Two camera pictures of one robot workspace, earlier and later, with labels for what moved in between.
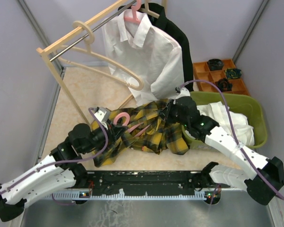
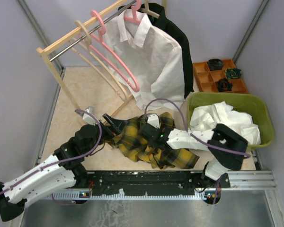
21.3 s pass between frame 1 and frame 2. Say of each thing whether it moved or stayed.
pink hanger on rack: stayed
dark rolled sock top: stayed
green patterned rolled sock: stayed
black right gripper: moved
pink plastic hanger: moved
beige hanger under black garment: stayed
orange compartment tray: stayed
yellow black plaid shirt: moved
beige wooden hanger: moved
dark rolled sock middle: stayed
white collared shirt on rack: stayed
